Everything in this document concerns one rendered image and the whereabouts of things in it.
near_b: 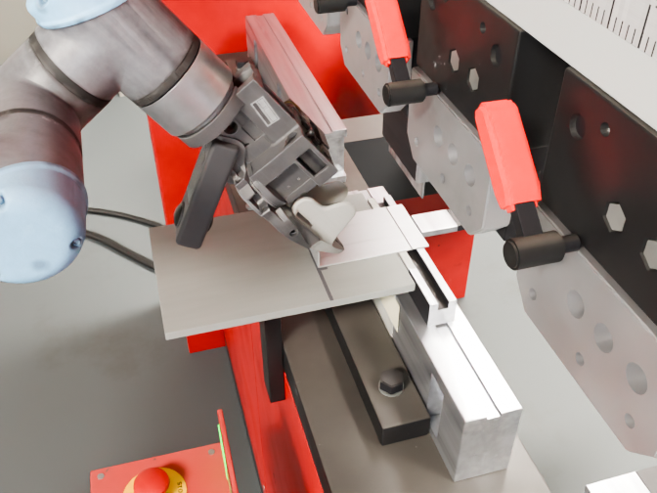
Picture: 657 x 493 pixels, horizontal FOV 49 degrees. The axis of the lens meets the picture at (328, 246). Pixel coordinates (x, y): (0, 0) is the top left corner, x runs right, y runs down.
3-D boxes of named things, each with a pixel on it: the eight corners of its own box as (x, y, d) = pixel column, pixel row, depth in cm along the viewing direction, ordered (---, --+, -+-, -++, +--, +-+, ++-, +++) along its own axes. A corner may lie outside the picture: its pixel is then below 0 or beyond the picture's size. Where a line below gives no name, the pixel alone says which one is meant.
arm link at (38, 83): (-72, 174, 51) (31, 69, 49) (-56, 104, 59) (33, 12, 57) (22, 232, 56) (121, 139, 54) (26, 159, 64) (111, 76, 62)
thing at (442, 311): (367, 218, 91) (367, 199, 89) (389, 214, 91) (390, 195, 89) (427, 326, 75) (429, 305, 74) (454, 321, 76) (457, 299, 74)
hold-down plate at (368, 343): (307, 269, 98) (306, 251, 96) (345, 261, 99) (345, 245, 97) (380, 447, 75) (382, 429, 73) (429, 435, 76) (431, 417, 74)
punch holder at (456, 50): (405, 149, 64) (419, -43, 54) (492, 135, 66) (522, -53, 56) (478, 249, 53) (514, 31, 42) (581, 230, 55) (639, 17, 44)
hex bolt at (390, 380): (374, 380, 78) (374, 370, 77) (398, 375, 79) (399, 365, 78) (383, 399, 76) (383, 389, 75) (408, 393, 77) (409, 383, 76)
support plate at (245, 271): (149, 234, 85) (148, 227, 84) (362, 199, 90) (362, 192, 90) (165, 340, 71) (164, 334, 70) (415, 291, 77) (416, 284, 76)
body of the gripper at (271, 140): (344, 178, 64) (253, 87, 57) (272, 234, 66) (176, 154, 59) (328, 135, 70) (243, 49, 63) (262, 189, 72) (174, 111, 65)
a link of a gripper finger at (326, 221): (384, 241, 71) (328, 185, 65) (338, 275, 72) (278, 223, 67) (377, 222, 73) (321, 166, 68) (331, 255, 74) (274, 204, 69)
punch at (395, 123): (380, 152, 82) (385, 73, 76) (397, 149, 82) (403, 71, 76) (413, 200, 74) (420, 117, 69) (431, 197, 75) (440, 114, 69)
